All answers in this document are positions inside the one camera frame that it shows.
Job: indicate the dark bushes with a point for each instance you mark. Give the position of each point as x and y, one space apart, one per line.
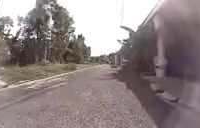
138 50

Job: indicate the grey gravelly asphalt road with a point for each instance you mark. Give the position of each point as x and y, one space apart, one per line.
84 103

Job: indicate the row of trees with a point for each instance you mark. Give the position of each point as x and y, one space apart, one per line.
49 33

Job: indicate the pale concrete kerb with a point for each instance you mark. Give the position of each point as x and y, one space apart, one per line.
38 80

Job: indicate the grass verge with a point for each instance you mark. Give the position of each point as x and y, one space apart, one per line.
31 71

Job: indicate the building with white pillar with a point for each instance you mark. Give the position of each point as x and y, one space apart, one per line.
174 50

